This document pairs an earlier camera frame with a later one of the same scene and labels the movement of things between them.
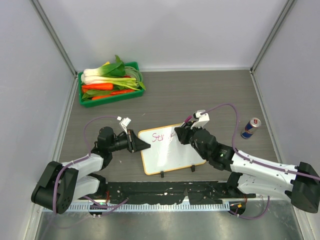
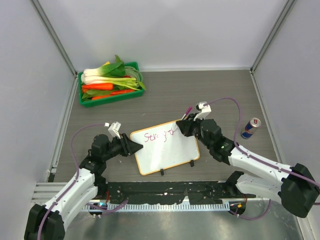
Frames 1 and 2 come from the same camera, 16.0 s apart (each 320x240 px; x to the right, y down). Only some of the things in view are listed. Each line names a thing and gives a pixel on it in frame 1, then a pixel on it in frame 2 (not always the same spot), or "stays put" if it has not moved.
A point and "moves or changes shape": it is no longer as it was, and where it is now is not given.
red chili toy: (121, 91) stays put
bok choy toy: (117, 69) stays put
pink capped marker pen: (188, 118) moves or changes shape
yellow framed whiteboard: (166, 152) moves or changes shape
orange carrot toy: (98, 86) stays put
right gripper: (183, 132) to (185, 126)
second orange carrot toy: (99, 97) stays put
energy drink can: (249, 129) stays put
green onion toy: (126, 82) stays put
